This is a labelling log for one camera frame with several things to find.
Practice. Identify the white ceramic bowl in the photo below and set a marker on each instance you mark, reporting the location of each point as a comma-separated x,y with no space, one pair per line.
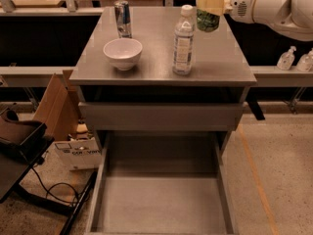
123,53

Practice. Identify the brown cardboard box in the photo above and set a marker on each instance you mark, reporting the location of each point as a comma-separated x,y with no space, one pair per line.
58,108

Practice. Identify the open grey middle drawer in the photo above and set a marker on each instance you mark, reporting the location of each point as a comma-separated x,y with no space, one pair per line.
161,184

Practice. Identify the silver blue energy drink can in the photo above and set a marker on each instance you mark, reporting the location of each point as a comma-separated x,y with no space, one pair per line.
122,18

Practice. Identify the white printed cardboard box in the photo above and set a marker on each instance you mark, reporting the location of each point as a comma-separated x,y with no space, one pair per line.
78,154

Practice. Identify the green soda can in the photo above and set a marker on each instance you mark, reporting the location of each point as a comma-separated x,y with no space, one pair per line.
206,21

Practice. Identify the closed grey top drawer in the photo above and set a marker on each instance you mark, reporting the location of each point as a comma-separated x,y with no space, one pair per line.
161,117

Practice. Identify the black side table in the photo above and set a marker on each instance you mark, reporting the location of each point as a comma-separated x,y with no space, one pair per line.
12,172

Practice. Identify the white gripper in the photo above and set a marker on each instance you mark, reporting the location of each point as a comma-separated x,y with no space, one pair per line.
241,4

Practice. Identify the dark brown tray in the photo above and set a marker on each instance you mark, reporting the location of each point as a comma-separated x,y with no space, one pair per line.
18,136

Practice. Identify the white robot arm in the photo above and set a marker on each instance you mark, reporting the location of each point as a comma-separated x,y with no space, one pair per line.
290,18

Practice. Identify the grey drawer cabinet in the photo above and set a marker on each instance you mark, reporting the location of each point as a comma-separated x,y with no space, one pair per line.
218,75

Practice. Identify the grey metal shelf rail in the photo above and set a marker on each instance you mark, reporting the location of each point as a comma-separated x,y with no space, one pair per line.
266,76

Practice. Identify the clear plastic water bottle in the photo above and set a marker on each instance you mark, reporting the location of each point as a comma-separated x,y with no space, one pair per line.
183,41

